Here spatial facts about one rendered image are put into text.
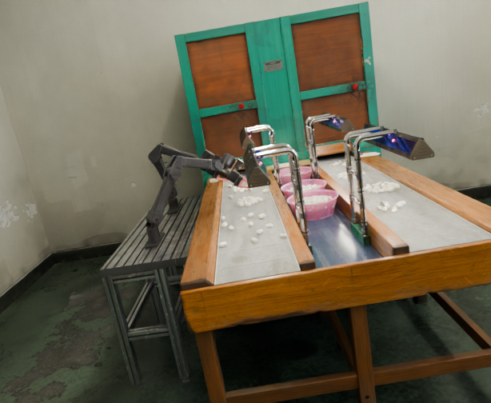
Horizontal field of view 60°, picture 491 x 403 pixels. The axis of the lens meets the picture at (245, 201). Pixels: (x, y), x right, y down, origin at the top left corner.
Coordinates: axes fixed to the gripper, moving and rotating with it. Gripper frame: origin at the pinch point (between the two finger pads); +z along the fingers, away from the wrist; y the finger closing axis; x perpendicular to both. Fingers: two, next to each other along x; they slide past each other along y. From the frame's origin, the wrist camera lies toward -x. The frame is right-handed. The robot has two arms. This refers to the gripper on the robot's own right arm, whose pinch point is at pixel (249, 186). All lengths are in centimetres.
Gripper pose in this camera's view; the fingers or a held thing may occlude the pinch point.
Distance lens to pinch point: 247.0
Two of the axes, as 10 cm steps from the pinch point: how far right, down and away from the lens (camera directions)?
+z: 8.5, 5.0, 1.6
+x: -5.2, 8.3, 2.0
